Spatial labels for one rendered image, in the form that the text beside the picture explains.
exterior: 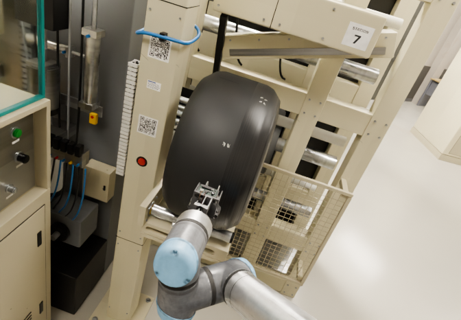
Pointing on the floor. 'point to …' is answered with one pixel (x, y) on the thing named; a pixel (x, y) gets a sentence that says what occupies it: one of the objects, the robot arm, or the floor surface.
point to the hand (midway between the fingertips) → (211, 193)
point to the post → (158, 100)
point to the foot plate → (133, 314)
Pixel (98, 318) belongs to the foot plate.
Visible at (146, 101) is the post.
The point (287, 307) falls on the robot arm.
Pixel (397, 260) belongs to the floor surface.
